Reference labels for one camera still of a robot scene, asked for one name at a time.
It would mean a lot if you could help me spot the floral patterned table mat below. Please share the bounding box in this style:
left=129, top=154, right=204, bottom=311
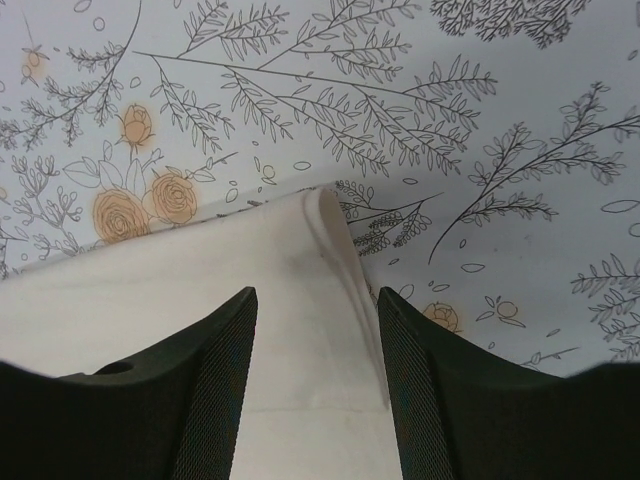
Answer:
left=1, top=1, right=639, bottom=375

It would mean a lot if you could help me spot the cream white t shirt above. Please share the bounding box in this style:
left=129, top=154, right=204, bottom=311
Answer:
left=1, top=188, right=401, bottom=479

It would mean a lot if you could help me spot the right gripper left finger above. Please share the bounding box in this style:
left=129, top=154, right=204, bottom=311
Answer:
left=1, top=287, right=258, bottom=479

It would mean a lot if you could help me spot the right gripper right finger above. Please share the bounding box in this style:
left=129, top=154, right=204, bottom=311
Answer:
left=377, top=287, right=639, bottom=479

